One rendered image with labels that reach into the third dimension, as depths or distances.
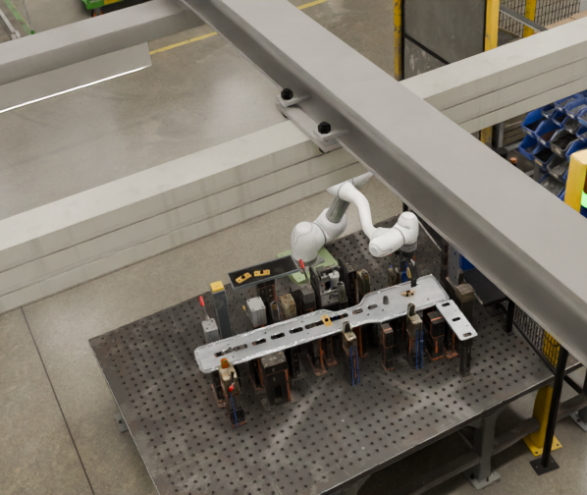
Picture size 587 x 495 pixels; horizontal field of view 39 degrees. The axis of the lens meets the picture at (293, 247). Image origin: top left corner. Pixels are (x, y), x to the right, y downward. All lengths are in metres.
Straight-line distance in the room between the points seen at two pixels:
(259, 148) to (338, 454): 3.02
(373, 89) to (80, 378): 4.74
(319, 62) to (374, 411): 3.18
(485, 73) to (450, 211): 0.43
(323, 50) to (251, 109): 6.83
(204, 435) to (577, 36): 3.20
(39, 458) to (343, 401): 2.03
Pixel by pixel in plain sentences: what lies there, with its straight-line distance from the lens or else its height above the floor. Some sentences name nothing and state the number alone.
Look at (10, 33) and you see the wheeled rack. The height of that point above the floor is 0.29.
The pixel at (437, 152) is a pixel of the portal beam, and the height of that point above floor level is 3.49.
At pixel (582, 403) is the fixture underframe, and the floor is 0.22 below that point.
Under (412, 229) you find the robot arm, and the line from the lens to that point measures 4.21.
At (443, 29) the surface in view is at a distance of 6.53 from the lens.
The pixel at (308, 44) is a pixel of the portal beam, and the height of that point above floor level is 3.49.
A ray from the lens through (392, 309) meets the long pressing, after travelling 4.49.
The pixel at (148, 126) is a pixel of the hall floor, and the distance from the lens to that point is 8.28.
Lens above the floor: 4.14
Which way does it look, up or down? 40 degrees down
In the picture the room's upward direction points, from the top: 7 degrees counter-clockwise
